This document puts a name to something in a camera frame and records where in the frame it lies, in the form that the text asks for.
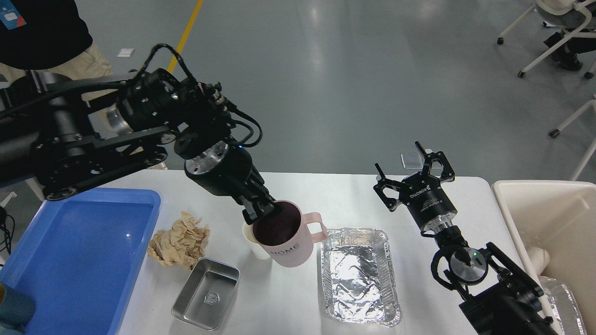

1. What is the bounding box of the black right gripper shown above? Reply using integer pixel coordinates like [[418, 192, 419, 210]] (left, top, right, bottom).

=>
[[373, 141, 458, 232]]

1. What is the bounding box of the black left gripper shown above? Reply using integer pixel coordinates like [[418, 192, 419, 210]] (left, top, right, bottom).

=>
[[184, 147, 279, 225]]

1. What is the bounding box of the pink mug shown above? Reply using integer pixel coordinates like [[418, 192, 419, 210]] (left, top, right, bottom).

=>
[[251, 200, 328, 268]]

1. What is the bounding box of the small steel tray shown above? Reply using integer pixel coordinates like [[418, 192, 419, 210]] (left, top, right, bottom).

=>
[[171, 257, 240, 331]]

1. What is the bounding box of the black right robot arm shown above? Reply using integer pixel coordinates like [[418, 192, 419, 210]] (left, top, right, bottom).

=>
[[374, 141, 556, 335]]

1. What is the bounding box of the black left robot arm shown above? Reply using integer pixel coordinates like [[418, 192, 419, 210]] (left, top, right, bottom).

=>
[[0, 44, 277, 224]]

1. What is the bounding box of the floor socket plate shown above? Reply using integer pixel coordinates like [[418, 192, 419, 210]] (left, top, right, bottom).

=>
[[400, 153, 426, 170]]

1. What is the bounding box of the white paper cup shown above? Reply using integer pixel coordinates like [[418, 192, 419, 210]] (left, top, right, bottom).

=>
[[242, 222, 271, 260]]

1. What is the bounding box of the crumpled brown paper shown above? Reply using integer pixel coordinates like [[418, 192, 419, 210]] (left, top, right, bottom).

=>
[[147, 211, 211, 272]]

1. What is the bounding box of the aluminium foil tray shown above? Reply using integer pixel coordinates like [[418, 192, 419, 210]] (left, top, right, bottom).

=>
[[320, 228, 401, 328]]

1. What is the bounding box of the beige plastic bin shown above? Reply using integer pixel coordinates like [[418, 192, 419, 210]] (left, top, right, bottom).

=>
[[492, 180, 596, 335]]

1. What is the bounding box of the white chair leg right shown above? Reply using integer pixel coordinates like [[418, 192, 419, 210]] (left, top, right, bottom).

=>
[[547, 94, 596, 181]]

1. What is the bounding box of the foil trash in bin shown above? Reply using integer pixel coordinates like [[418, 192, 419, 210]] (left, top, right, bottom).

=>
[[539, 276, 587, 335]]

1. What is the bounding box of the blue plastic tray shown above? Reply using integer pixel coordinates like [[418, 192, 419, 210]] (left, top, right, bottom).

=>
[[1, 188, 161, 335]]

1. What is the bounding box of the white office chair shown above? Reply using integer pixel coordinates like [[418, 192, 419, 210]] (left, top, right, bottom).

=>
[[496, 0, 596, 80]]

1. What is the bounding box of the teal object at corner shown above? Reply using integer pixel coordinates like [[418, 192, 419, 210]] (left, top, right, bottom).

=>
[[0, 283, 36, 335]]

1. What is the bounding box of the person in beige trousers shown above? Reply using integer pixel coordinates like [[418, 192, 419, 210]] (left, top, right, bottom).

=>
[[0, 0, 113, 83]]

